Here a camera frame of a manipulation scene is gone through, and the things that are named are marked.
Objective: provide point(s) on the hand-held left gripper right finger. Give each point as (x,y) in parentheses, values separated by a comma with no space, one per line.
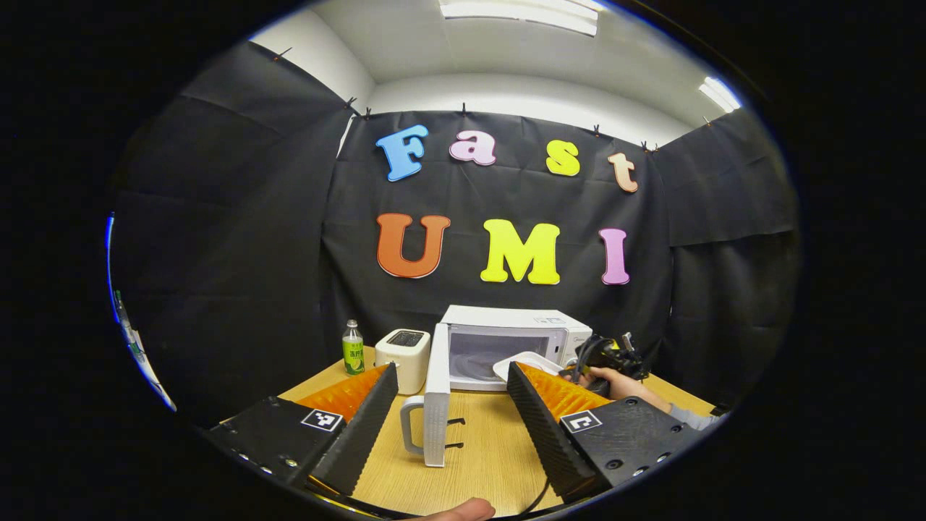
(546,434)

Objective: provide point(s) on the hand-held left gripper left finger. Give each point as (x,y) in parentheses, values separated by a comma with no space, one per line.
(362,434)

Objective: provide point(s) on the white foam food tray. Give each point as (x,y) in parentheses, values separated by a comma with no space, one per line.
(524,362)

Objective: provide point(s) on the white microwave oven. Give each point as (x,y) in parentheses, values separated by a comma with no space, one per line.
(506,318)

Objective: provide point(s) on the green label drink bottle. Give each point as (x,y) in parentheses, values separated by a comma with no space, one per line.
(353,354)

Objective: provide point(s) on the white toaster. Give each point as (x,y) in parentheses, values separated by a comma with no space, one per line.
(401,362)

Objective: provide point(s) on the black backdrop cloth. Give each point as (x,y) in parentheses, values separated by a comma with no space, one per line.
(253,253)

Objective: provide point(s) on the white and blue signboard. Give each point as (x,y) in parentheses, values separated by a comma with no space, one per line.
(134,347)

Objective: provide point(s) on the ceiling light panel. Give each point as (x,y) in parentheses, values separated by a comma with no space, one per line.
(517,14)
(720,94)

